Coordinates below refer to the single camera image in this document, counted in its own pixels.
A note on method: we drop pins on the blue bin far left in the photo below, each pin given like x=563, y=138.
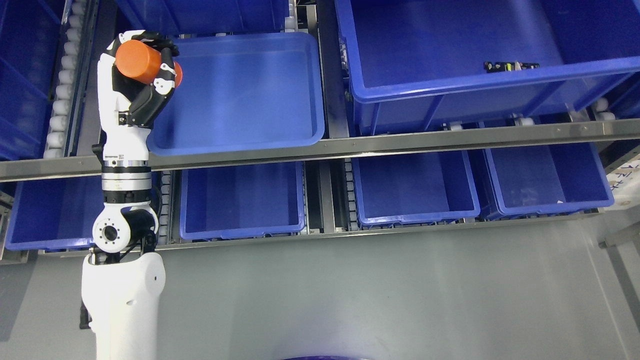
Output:
x=29, y=35

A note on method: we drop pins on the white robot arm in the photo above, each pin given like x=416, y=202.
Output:
x=123, y=276

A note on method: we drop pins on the orange cylindrical capacitor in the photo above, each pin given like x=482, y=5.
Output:
x=137, y=61

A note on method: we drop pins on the large blue storage bin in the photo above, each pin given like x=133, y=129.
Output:
x=415, y=65

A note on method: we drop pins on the blue lower bin centre-right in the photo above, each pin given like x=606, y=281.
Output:
x=414, y=188

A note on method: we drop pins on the blue shallow tray bin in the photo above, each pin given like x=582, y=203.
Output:
x=242, y=93

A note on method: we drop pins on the blue lower bin left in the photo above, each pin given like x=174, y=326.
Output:
x=55, y=214

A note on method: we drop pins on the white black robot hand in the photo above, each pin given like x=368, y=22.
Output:
x=127, y=108

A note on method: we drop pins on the blue upper bin top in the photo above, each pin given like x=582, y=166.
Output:
x=201, y=17

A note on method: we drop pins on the white roller conveyor track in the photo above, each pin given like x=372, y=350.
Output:
x=64, y=87

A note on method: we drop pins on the blue lower bin right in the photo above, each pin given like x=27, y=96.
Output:
x=521, y=181

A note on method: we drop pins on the small black electronic component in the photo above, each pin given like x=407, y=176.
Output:
x=497, y=67

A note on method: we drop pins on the blue lower bin centre-left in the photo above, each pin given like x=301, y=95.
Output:
x=242, y=202

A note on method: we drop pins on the steel shelf rail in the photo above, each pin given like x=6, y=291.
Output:
x=424, y=142

